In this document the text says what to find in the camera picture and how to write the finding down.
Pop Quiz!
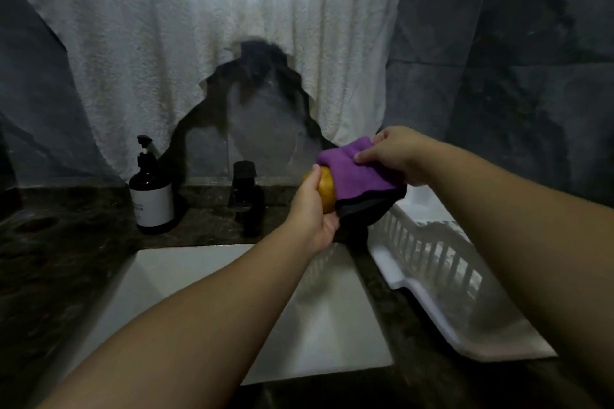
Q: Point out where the person's left hand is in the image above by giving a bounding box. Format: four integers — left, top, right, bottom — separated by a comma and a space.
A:
280, 164, 342, 259

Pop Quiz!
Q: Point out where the person's right hand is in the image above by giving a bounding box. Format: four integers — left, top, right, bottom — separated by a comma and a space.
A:
353, 126, 447, 187

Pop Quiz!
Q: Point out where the purple cloth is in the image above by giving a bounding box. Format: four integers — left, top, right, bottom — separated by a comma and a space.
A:
315, 136, 408, 228

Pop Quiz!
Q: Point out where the black faucet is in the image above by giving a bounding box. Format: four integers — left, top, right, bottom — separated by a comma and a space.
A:
228, 160, 267, 237

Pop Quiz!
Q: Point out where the dark soap pump bottle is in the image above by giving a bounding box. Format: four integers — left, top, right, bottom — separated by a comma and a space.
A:
129, 134, 178, 235

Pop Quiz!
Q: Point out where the person's right forearm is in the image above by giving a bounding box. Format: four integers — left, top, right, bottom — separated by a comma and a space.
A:
427, 140, 614, 396

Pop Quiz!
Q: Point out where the person's left forearm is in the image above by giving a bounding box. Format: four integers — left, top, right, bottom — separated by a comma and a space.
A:
38, 226, 308, 409

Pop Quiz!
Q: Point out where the white sink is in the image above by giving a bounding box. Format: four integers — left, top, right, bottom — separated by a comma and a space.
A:
33, 243, 397, 405

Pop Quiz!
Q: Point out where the white plastic basket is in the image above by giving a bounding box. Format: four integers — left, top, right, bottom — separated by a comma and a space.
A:
367, 183, 560, 363

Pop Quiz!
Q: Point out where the white hanging towel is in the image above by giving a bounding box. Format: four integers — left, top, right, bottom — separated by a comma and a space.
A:
0, 0, 423, 185

